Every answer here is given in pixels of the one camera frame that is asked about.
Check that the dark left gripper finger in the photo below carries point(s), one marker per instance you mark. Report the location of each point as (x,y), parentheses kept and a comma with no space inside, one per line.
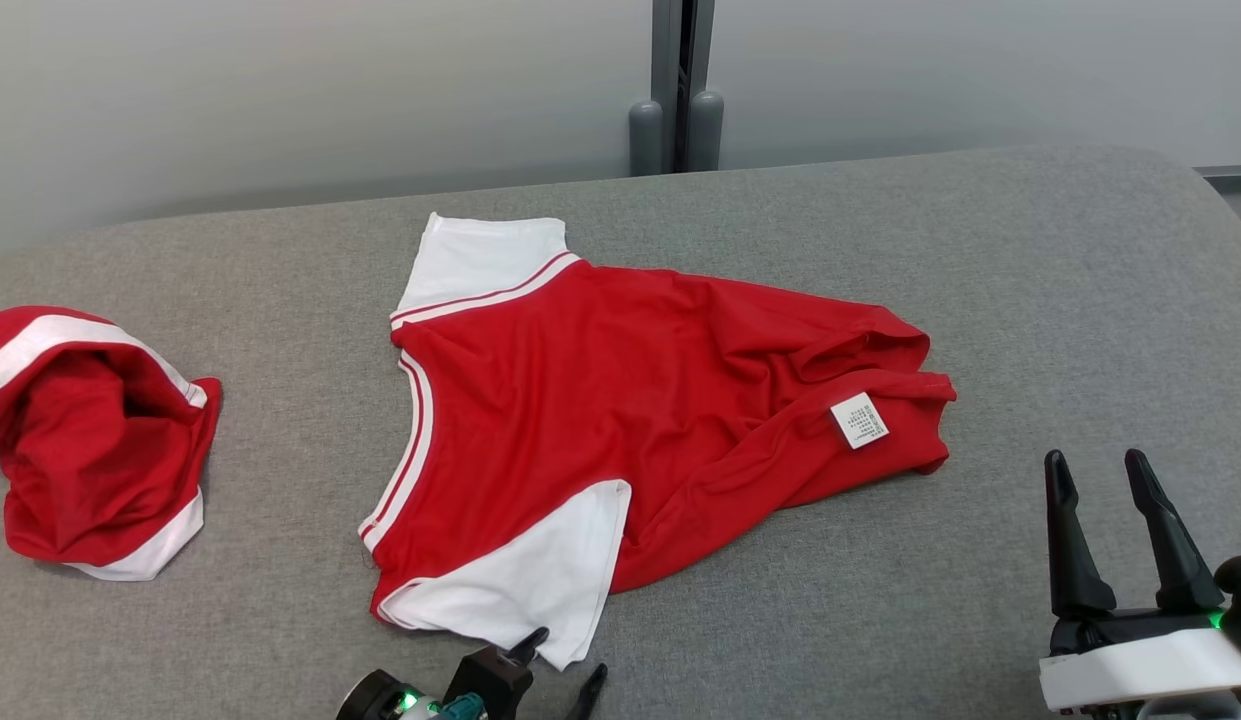
(588,697)
(530,648)

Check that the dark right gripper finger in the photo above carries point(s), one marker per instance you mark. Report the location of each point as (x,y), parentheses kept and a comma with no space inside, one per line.
(1180,570)
(1075,570)

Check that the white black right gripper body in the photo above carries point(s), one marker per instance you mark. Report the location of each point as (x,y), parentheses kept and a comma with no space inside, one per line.
(1140,665)

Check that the red white jersey top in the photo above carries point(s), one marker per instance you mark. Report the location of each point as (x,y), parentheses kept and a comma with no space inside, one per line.
(630,400)

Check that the red white striped shorts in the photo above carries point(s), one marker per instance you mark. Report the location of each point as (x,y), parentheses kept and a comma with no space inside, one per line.
(90,450)

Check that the grey cylinder post foot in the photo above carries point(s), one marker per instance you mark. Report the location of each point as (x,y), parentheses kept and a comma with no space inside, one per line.
(705,130)
(645,135)

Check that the grey partition post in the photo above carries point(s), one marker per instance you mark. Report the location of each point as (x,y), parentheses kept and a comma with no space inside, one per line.
(665,60)

